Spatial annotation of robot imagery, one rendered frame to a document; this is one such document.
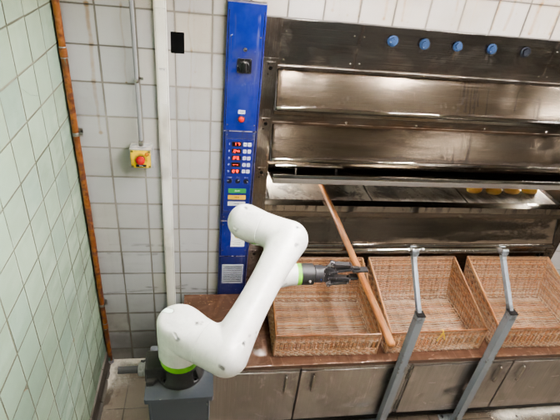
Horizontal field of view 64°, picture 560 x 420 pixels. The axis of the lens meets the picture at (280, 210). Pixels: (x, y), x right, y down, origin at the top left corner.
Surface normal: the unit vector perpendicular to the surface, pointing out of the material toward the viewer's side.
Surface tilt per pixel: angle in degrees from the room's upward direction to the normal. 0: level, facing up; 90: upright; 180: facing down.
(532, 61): 90
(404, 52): 90
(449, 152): 70
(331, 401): 90
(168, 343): 88
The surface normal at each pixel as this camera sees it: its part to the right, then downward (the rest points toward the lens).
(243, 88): 0.13, 0.55
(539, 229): 0.15, 0.23
